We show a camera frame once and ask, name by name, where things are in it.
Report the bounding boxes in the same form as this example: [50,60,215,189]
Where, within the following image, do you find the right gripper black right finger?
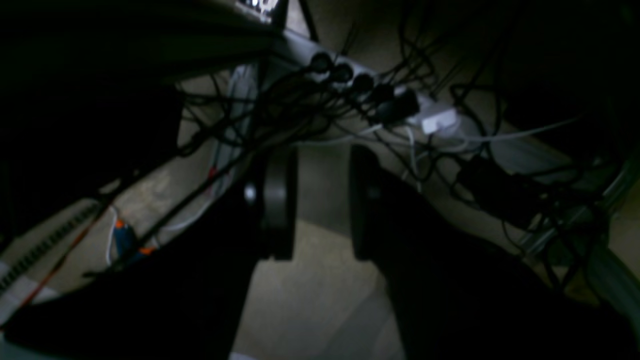
[349,145,388,261]

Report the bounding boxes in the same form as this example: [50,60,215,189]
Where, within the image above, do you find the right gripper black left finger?
[246,146,298,261]

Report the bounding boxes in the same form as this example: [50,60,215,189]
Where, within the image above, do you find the blue orange clamp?
[107,218,158,265]

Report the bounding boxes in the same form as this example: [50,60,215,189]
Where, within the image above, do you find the grey power strip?
[270,30,566,166]

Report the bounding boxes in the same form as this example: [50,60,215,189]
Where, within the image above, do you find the white power adapter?
[420,107,461,138]

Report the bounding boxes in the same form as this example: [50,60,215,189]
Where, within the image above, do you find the black power brick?
[455,155,543,229]

